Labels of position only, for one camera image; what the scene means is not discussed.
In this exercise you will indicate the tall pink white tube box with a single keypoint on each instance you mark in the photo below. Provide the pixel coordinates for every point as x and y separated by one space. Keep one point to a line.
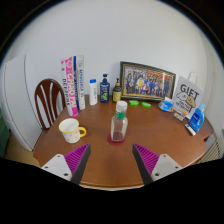
70 90

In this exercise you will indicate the dark wooden chair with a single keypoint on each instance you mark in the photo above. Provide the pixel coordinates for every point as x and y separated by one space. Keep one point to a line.
50 81

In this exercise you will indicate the clear green-labelled plastic bottle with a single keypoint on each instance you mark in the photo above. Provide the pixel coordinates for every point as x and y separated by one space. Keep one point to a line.
119 126

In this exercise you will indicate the white refrigerator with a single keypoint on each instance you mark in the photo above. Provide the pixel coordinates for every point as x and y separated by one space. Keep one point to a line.
16 106

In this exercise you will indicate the framed group photo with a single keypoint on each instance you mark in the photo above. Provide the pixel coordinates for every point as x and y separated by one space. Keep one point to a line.
146 81

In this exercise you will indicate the tall white blue-green tube box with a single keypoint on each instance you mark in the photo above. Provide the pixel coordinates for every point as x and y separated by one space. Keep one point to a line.
81 86

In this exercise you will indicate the white blue-capped lotion bottle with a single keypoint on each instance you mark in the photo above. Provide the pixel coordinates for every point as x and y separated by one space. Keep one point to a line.
93 95

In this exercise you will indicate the small white handheld device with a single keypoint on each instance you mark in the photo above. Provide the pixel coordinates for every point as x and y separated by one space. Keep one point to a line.
190 129

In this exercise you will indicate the amber yellow-labelled pump bottle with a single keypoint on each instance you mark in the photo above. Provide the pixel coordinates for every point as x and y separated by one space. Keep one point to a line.
117 95

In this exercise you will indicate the flat round red coaster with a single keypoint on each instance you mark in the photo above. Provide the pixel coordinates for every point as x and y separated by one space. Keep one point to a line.
115 143

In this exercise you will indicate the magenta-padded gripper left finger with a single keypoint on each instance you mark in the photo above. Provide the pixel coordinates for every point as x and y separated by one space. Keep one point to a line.
76 160

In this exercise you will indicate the small brown snack pack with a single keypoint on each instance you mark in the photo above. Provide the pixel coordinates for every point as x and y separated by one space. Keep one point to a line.
178 116

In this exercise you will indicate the blue detergent bottle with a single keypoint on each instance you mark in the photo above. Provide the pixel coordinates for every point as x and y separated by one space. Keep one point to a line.
196 120

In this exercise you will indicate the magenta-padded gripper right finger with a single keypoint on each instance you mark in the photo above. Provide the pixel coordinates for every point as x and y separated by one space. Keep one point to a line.
148 160

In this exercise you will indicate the white printed paper bag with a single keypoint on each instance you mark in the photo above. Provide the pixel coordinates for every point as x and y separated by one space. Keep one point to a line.
188 96

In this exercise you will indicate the dark blue pump bottle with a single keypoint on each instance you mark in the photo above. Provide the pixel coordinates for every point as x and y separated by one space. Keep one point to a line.
104 93

